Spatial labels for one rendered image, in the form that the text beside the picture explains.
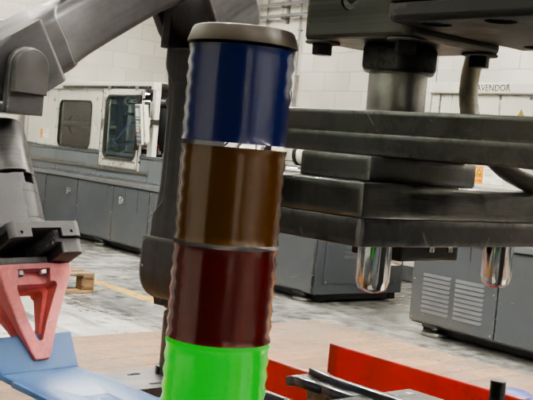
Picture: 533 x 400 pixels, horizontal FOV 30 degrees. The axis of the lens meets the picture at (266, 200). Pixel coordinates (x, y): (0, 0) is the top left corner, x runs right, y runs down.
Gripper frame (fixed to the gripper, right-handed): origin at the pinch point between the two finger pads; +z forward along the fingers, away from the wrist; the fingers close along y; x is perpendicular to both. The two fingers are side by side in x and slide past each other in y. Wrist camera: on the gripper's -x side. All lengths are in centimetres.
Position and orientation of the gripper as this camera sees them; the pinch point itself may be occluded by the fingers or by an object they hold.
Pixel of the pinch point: (37, 351)
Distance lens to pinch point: 82.5
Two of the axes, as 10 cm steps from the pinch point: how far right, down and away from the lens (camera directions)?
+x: 7.2, 0.0, 7.0
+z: 2.8, 9.1, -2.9
